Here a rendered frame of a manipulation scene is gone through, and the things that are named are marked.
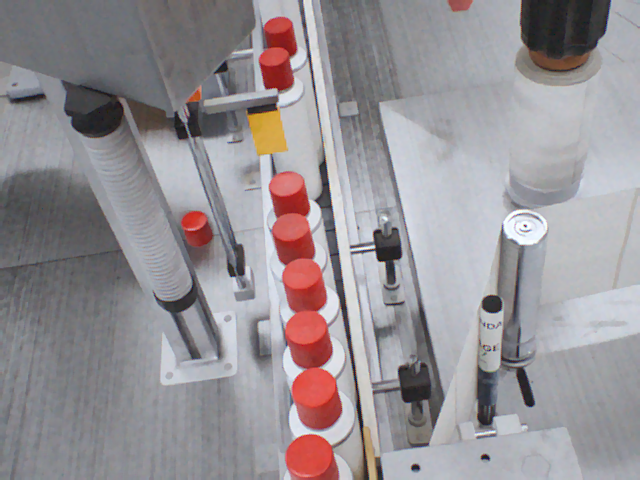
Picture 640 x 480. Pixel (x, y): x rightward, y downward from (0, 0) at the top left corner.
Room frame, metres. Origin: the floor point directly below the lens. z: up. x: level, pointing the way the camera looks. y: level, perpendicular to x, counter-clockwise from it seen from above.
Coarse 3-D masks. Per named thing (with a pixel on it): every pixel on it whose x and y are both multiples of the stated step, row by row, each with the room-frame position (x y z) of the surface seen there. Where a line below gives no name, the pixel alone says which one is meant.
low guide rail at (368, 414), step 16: (304, 0) 1.06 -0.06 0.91; (320, 64) 0.90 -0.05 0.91; (320, 80) 0.86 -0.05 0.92; (320, 96) 0.83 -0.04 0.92; (320, 112) 0.80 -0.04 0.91; (336, 176) 0.68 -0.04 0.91; (336, 192) 0.65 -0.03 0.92; (336, 208) 0.62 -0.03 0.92; (336, 224) 0.60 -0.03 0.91; (352, 272) 0.53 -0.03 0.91; (352, 288) 0.51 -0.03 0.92; (352, 304) 0.49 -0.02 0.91; (352, 320) 0.47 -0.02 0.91; (352, 336) 0.45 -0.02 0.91; (368, 384) 0.39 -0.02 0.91; (368, 400) 0.37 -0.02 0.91; (368, 416) 0.36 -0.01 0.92
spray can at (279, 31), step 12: (276, 24) 0.75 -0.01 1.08; (288, 24) 0.75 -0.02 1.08; (276, 36) 0.74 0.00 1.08; (288, 36) 0.74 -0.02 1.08; (288, 48) 0.74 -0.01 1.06; (300, 48) 0.76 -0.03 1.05; (300, 60) 0.74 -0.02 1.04; (300, 72) 0.73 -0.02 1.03; (312, 96) 0.74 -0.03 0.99; (312, 108) 0.74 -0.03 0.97; (312, 120) 0.73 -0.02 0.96; (312, 132) 0.73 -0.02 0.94; (324, 156) 0.74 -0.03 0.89
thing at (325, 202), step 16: (304, 16) 1.07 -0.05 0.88; (304, 32) 1.03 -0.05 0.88; (320, 128) 0.81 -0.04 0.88; (272, 160) 0.76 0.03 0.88; (336, 240) 0.61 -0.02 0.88; (336, 256) 0.58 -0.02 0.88; (336, 272) 0.56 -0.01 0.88; (336, 288) 0.54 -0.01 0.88; (352, 352) 0.45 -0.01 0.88; (352, 368) 0.43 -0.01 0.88
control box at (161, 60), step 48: (0, 0) 0.44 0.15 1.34; (48, 0) 0.42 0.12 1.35; (96, 0) 0.39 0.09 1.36; (144, 0) 0.38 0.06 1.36; (192, 0) 0.40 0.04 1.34; (240, 0) 0.44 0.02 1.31; (0, 48) 0.46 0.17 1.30; (48, 48) 0.43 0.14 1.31; (96, 48) 0.40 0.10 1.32; (144, 48) 0.38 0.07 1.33; (192, 48) 0.40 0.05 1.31; (144, 96) 0.39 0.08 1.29
